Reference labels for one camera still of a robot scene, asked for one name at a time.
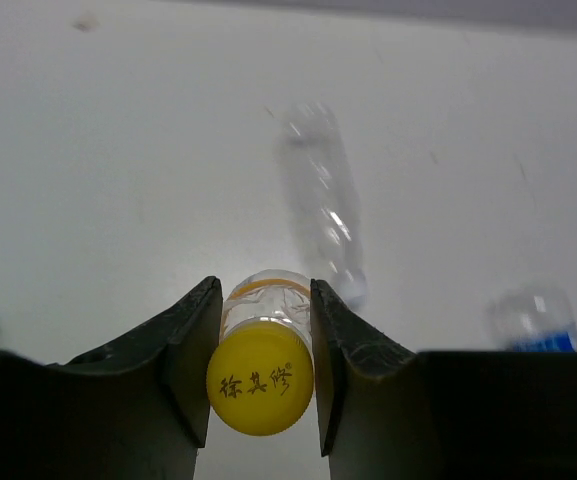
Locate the yellow cap small bottle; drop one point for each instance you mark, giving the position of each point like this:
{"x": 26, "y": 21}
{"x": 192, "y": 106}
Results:
{"x": 260, "y": 378}

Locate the blue label bottle blue cap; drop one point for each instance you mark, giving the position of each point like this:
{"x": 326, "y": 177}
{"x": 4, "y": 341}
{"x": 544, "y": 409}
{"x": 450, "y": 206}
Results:
{"x": 536, "y": 317}

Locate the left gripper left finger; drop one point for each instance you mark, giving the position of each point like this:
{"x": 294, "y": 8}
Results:
{"x": 133, "y": 408}

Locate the clear bottle without label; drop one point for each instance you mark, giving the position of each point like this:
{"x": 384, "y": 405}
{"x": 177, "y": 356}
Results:
{"x": 322, "y": 198}

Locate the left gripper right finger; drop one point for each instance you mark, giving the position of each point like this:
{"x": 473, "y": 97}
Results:
{"x": 385, "y": 412}

